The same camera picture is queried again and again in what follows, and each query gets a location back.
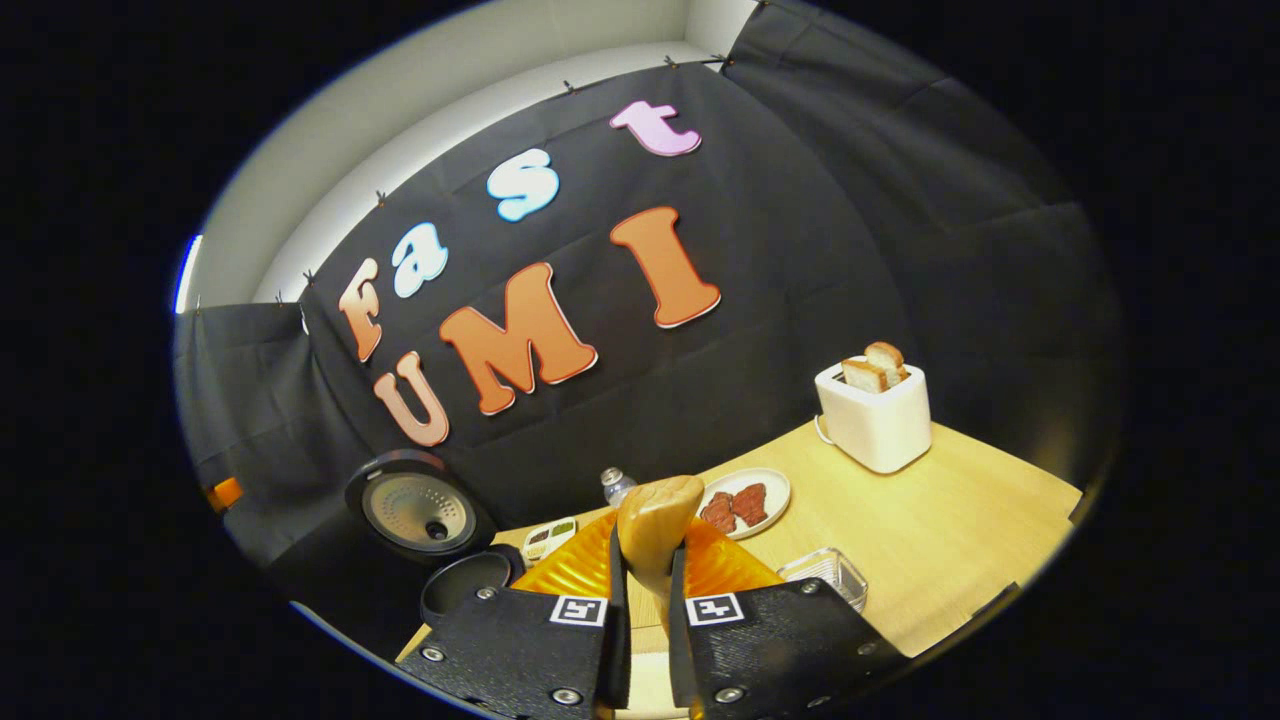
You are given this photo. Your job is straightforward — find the clear chopstick holder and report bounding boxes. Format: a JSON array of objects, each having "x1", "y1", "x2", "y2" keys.
[{"x1": 777, "y1": 547, "x2": 869, "y2": 613}]

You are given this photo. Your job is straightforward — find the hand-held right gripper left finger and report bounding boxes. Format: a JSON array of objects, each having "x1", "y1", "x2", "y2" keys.
[{"x1": 395, "y1": 510, "x2": 633, "y2": 720}]

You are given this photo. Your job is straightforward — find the white oval plate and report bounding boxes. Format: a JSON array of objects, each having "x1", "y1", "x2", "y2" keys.
[{"x1": 697, "y1": 468, "x2": 792, "y2": 541}]

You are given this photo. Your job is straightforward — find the white divided grain dish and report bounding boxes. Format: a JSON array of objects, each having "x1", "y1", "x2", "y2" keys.
[{"x1": 522, "y1": 517, "x2": 579, "y2": 563}]

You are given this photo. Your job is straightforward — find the white toaster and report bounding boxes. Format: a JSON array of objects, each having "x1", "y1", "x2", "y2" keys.
[{"x1": 814, "y1": 355, "x2": 933, "y2": 475}]

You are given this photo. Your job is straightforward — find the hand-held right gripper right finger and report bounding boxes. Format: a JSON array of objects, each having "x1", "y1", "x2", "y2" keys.
[{"x1": 668, "y1": 515, "x2": 911, "y2": 720}]

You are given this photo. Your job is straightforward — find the wooden spoon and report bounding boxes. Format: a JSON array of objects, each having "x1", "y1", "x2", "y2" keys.
[{"x1": 616, "y1": 475, "x2": 706, "y2": 720}]

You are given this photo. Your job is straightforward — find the dark grey rice cooker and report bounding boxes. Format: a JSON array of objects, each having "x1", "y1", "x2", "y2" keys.
[{"x1": 345, "y1": 450, "x2": 526, "y2": 629}]

